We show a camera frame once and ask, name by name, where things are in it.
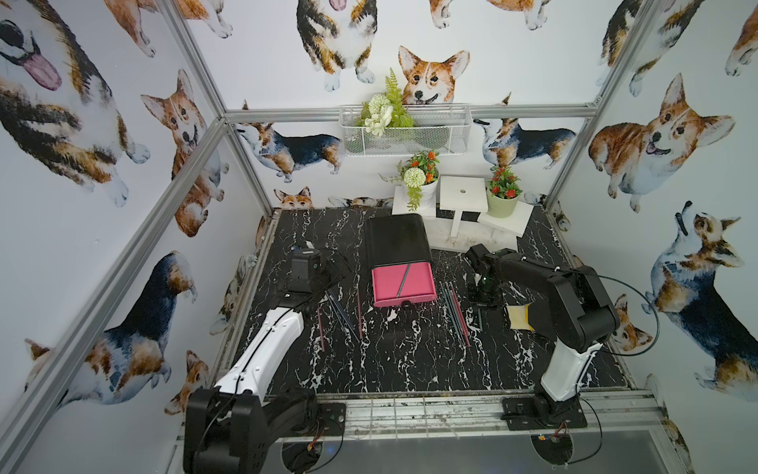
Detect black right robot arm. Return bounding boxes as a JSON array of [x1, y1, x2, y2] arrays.
[[465, 244, 620, 413]]

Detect white pot orange flowers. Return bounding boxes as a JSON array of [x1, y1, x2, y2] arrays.
[[379, 150, 440, 211]]

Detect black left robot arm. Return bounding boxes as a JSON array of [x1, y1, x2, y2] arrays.
[[183, 248, 347, 473]]

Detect green fern with white flowers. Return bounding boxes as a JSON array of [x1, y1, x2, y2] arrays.
[[356, 69, 416, 138]]

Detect green pot red flowers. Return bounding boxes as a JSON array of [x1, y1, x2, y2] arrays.
[[487, 167, 522, 218]]

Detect red pencil right group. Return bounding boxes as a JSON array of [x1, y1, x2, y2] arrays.
[[447, 282, 470, 347]]

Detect white wire basket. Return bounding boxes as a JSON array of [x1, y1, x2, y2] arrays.
[[339, 105, 473, 157]]

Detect white wooden stand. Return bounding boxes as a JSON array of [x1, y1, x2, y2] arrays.
[[414, 176, 533, 253]]

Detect dark blue pencil left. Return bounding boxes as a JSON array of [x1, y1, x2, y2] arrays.
[[327, 292, 358, 338]]

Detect red pencil near drawer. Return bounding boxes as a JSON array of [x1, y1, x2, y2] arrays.
[[355, 287, 363, 341]]

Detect black drawer cabinet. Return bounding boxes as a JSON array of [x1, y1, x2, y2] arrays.
[[365, 213, 432, 269]]

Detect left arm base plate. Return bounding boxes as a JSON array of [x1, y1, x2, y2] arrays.
[[263, 401, 347, 442]]

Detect yellow sticky note pad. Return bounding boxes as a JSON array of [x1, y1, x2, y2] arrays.
[[505, 303, 535, 332]]

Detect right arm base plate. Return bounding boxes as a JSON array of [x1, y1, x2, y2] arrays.
[[501, 394, 588, 432]]

